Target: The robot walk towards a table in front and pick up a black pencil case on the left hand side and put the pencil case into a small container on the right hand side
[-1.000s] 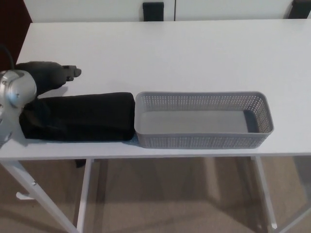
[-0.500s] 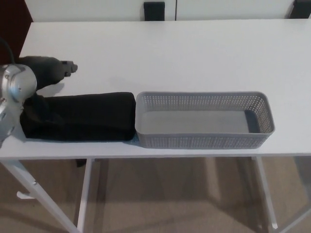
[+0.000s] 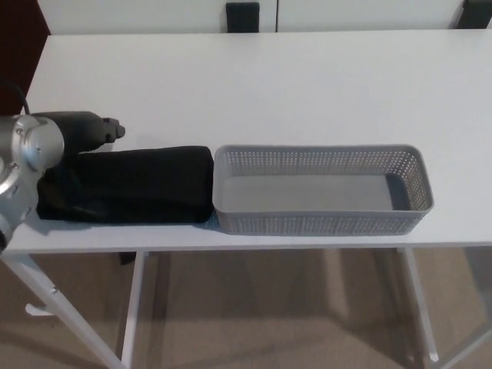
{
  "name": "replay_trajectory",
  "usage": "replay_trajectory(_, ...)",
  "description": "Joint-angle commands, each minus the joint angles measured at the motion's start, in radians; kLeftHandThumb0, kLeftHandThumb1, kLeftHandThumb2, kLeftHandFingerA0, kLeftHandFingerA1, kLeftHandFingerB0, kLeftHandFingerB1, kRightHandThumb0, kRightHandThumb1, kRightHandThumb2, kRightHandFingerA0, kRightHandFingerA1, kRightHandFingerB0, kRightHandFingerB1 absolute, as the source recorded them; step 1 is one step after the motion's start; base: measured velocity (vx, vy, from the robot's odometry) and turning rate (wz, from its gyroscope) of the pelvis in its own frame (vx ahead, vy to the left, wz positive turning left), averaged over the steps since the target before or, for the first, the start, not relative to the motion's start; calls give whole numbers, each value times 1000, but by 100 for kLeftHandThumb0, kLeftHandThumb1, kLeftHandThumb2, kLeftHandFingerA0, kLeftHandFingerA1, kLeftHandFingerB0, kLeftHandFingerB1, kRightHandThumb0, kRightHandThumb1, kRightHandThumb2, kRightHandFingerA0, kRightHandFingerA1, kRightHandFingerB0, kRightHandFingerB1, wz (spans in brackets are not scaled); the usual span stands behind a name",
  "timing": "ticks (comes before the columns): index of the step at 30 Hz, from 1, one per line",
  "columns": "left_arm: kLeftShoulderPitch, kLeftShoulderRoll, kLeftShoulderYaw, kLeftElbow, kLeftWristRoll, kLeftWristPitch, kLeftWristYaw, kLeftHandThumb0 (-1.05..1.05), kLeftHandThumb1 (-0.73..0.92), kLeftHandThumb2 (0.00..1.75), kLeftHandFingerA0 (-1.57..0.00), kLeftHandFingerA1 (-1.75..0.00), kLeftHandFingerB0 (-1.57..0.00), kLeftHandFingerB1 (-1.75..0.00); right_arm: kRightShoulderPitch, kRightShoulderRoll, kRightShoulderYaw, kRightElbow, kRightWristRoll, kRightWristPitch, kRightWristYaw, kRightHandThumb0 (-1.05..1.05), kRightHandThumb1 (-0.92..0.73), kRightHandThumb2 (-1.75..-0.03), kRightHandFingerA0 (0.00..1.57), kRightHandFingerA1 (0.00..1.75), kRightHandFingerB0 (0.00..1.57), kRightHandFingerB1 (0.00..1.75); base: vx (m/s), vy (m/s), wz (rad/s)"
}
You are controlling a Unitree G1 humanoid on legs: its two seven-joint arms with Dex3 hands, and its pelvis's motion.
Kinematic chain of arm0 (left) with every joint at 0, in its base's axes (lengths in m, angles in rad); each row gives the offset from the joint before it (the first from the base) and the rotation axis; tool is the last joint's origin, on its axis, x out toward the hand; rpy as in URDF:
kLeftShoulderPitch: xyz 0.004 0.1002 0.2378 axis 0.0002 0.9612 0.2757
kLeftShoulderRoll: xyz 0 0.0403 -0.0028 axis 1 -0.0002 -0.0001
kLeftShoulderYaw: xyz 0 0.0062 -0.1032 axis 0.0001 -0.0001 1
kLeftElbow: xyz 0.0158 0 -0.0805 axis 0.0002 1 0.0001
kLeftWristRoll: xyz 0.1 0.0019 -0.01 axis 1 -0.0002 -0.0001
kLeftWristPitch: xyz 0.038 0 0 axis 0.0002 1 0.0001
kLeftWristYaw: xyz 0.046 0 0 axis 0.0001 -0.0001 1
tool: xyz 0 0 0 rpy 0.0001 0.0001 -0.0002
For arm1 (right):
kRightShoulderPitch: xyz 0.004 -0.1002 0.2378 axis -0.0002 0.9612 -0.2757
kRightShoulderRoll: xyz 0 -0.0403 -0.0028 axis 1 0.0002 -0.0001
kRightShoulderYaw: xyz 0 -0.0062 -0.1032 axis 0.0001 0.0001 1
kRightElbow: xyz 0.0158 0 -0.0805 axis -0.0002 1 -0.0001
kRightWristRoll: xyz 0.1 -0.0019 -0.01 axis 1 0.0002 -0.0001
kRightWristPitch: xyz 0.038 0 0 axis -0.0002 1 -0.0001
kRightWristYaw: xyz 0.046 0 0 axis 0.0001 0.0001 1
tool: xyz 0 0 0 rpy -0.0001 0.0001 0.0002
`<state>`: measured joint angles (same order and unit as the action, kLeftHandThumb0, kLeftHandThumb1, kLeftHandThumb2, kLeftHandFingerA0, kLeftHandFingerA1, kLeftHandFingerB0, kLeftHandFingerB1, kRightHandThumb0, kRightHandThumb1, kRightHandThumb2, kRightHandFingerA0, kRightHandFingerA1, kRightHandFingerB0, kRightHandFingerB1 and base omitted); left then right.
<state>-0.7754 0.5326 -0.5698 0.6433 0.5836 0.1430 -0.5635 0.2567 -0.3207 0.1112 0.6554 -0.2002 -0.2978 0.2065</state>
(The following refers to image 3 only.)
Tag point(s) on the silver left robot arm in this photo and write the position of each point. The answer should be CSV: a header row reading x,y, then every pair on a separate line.
x,y
27,150

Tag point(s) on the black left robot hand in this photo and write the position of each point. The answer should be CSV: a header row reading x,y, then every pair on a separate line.
x,y
86,127

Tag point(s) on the dark red panel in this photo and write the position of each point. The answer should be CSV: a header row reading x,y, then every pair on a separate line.
x,y
21,46

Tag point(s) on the white cabinet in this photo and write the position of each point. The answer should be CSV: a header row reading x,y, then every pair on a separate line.
x,y
269,15

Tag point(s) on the white table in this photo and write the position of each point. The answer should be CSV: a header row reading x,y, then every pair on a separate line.
x,y
246,115

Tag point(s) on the black chair back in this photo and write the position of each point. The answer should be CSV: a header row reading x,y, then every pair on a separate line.
x,y
473,13
242,16

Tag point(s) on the black cloth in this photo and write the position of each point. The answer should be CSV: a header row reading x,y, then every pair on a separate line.
x,y
127,188

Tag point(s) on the grey perforated plastic basket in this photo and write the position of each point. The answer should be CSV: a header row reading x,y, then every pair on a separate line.
x,y
323,192

